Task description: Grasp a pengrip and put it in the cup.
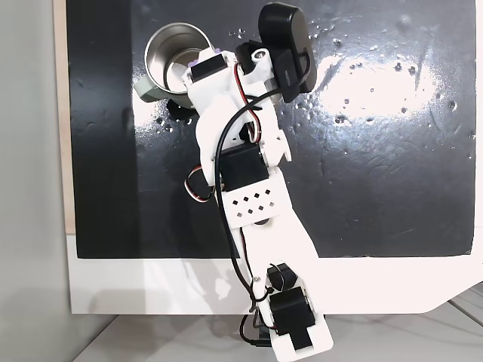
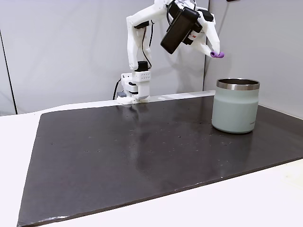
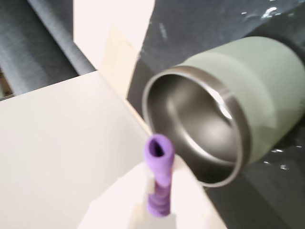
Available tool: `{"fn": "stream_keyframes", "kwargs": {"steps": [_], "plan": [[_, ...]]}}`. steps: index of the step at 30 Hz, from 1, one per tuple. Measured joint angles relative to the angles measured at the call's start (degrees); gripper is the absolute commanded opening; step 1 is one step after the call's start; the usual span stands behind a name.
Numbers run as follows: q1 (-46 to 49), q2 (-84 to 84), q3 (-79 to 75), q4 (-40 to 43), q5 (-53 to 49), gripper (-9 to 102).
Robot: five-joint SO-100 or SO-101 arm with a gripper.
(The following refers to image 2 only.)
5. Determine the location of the black table mat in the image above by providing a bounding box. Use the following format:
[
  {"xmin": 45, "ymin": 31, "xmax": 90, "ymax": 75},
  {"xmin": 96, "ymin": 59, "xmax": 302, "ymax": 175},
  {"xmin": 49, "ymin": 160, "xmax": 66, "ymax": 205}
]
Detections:
[{"xmin": 16, "ymin": 95, "xmax": 303, "ymax": 227}]

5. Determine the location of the black power cable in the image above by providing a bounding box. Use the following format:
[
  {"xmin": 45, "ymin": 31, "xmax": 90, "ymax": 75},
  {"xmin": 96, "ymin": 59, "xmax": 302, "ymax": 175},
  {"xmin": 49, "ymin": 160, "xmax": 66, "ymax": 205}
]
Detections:
[{"xmin": 113, "ymin": 79, "xmax": 122, "ymax": 100}]

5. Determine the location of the purple pen grip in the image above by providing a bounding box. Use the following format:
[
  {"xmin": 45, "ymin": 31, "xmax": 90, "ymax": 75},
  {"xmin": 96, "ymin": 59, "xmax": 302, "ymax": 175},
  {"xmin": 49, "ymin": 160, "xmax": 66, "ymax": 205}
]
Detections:
[{"xmin": 210, "ymin": 50, "xmax": 226, "ymax": 60}]

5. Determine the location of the black camera box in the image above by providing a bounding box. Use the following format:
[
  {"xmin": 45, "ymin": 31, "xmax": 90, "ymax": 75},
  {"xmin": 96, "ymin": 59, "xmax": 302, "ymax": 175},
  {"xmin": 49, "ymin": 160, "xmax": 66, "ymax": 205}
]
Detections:
[{"xmin": 160, "ymin": 6, "xmax": 200, "ymax": 55}]

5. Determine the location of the black camera cable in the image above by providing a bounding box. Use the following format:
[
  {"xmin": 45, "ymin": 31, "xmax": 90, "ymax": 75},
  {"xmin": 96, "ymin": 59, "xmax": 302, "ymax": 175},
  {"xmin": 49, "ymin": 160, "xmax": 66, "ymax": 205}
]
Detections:
[{"xmin": 165, "ymin": 0, "xmax": 197, "ymax": 26}]

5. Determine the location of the pale green steel-rimmed cup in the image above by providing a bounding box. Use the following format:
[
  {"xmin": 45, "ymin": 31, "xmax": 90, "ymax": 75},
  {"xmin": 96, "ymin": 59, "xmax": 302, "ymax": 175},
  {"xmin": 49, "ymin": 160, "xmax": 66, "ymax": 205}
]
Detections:
[{"xmin": 211, "ymin": 78, "xmax": 261, "ymax": 134}]

